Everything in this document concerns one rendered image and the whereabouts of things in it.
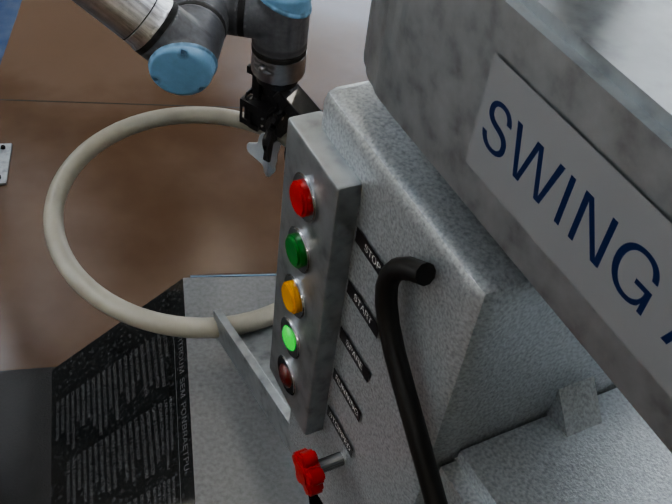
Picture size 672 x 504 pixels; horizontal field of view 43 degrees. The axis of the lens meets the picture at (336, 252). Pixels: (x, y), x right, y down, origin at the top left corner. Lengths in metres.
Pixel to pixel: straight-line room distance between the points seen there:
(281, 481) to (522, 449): 0.65
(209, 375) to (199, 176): 1.63
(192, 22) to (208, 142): 1.75
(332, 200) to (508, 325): 0.14
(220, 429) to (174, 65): 0.51
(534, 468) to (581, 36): 0.31
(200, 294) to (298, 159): 0.82
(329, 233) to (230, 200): 2.21
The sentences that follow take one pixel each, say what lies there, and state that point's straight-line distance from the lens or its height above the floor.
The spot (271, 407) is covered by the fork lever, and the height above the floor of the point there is 0.97.
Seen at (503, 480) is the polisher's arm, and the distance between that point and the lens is 0.57.
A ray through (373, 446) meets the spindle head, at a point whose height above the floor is 1.31.
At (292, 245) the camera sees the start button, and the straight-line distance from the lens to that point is 0.61.
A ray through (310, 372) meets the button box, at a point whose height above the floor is 1.32.
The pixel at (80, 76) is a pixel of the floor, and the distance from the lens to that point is 3.33.
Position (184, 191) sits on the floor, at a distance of 2.80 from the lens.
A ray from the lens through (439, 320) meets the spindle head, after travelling 0.49.
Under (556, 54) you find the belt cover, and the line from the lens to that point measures 0.36.
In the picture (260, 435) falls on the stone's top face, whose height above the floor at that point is 0.82.
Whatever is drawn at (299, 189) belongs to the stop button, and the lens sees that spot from 0.57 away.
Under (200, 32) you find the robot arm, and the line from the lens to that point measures 1.26.
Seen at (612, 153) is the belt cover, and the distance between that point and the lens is 0.34.
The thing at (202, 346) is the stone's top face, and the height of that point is 0.82.
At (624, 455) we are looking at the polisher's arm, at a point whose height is 1.39.
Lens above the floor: 1.86
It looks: 45 degrees down
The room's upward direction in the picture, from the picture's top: 8 degrees clockwise
